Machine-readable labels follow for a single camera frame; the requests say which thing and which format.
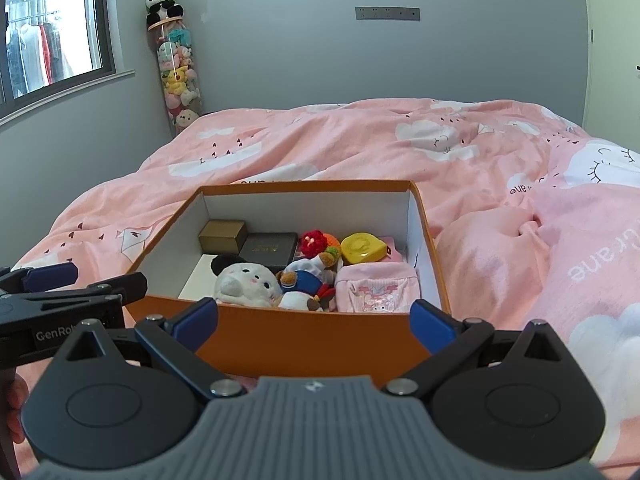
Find grey wall socket strip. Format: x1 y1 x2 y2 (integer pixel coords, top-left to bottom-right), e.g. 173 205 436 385
355 6 421 22

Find red crochet flower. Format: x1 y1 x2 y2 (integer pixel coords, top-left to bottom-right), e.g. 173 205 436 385
300 230 327 256

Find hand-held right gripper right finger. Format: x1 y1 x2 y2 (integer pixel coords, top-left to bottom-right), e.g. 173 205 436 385
385 299 571 399

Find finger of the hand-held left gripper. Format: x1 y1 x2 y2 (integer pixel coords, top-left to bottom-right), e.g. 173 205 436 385
0 262 80 295
0 272 149 312

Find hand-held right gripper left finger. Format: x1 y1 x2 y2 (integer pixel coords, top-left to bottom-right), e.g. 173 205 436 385
52 297 249 400

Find pink printed blanket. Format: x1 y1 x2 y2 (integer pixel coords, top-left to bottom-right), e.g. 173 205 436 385
0 97 640 480

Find small tan box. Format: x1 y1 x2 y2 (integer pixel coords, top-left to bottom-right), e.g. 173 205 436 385
198 220 247 256

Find yellow tape measure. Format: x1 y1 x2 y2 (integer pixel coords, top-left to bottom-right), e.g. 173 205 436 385
341 231 393 265

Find duck plush toy blue outfit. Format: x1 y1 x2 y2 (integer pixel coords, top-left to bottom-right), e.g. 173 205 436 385
275 247 341 313

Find pink printed fabric pouch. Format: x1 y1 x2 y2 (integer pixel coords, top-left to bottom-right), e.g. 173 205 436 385
334 262 422 313

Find white door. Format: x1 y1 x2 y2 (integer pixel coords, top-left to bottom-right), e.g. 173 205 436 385
580 0 640 141

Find white panda plush toy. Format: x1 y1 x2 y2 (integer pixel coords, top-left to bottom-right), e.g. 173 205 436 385
211 255 283 309

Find clear tube of plush toys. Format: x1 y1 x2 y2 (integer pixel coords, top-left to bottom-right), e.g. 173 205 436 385
146 19 203 135

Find hanging clothes outside window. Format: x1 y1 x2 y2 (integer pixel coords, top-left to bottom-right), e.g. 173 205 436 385
5 10 66 96

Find window with dark frame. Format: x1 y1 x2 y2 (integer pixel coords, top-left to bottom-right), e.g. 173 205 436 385
0 0 136 126

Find black box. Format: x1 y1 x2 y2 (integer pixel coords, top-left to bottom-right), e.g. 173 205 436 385
239 232 299 273

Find white rectangular box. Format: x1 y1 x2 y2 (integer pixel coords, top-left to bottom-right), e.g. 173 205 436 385
177 254 221 301

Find black white panda plush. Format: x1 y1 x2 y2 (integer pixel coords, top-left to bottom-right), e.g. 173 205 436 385
145 0 184 26

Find person's left hand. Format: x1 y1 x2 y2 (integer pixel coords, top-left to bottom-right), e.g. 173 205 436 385
0 375 27 444

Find orange cardboard box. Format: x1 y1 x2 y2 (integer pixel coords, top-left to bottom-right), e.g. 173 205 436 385
125 180 452 388

